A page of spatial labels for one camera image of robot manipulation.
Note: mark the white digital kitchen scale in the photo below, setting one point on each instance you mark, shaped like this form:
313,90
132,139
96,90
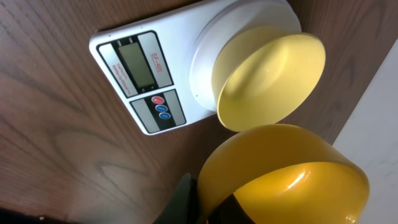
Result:
161,66

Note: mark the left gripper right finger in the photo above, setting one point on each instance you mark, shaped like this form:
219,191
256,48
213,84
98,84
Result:
229,212

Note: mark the yellow measuring scoop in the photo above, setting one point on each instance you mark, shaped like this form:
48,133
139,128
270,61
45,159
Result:
281,173

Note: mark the pale yellow bowl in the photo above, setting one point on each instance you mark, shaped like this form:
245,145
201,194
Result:
263,74

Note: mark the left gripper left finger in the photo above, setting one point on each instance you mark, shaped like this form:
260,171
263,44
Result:
182,208

